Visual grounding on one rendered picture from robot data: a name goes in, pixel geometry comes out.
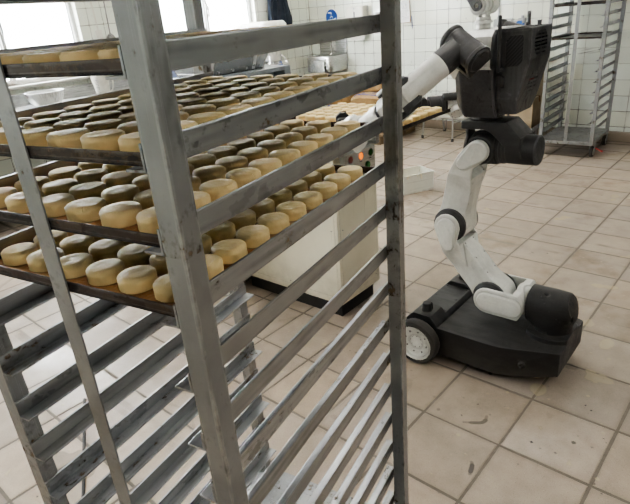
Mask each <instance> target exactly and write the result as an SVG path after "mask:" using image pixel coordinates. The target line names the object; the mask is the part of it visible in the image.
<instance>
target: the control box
mask: <svg viewBox="0 0 630 504"><path fill-rule="evenodd" d="M370 149H372V150H373V153H372V155H369V150H370ZM360 153H363V158H362V159H359V154H360ZM350 157H352V158H353V162H352V163H351V164H350V163H349V158H350ZM367 161H370V167H375V145H374V144H368V145H366V146H365V147H364V148H363V150H362V151H360V152H359V153H356V152H355V151H354V150H353V151H350V152H348V153H345V154H343V157H341V158H339V162H340V165H356V166H366V162H367Z"/></svg>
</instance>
